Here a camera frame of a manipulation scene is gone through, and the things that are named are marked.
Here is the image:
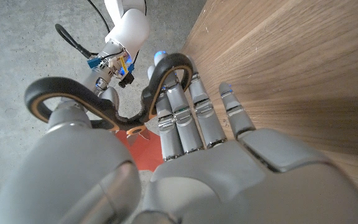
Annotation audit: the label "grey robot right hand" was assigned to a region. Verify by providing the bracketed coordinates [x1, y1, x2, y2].
[82, 70, 121, 110]

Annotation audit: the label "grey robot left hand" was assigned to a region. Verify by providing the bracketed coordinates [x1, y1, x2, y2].
[0, 51, 358, 224]

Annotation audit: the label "black orange handled scissors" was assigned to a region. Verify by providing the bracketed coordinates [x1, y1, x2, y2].
[24, 52, 194, 147]

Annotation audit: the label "red origami paper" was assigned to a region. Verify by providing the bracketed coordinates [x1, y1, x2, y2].
[115, 129, 166, 172]

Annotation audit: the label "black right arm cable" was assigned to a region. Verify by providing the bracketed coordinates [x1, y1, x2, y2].
[54, 23, 99, 60]

